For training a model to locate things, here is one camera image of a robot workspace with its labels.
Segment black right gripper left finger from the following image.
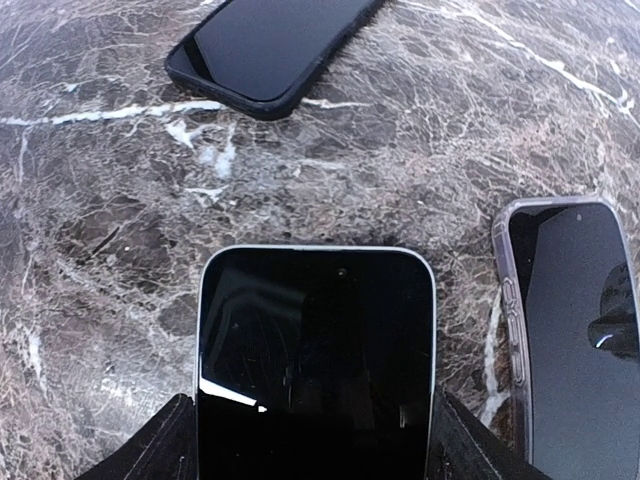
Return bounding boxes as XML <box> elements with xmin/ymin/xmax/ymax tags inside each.
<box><xmin>77</xmin><ymin>393</ymin><xmax>197</xmax><ymax>480</ymax></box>

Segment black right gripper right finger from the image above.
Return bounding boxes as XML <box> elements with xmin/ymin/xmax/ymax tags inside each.
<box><xmin>428</xmin><ymin>389</ymin><xmax>549</xmax><ymax>480</ymax></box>

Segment silver smartphone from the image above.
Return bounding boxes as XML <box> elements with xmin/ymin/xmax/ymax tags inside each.
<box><xmin>194</xmin><ymin>245</ymin><xmax>436</xmax><ymax>479</ymax></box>

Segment clear phone case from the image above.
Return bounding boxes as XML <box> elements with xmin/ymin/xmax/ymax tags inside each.
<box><xmin>490</xmin><ymin>197</ymin><xmax>640</xmax><ymax>480</ymax></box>

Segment black phone case with ring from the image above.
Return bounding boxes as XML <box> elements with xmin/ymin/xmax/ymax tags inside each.
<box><xmin>164</xmin><ymin>0</ymin><xmax>389</xmax><ymax>121</ymax></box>

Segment black smartphone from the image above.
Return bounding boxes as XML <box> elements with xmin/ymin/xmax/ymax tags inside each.
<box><xmin>182</xmin><ymin>0</ymin><xmax>379</xmax><ymax>104</ymax></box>

